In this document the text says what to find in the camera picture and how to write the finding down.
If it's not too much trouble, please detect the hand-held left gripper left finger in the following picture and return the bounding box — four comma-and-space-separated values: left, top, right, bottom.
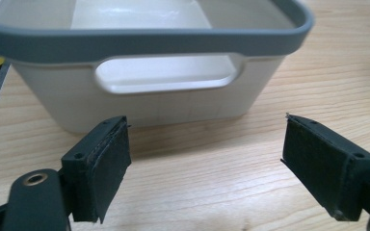
60, 115, 133, 224

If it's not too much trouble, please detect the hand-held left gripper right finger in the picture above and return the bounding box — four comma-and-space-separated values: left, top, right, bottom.
280, 113, 370, 222

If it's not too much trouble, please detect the white plastic bin grey rim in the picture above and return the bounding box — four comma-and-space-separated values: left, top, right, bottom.
0, 0, 316, 135

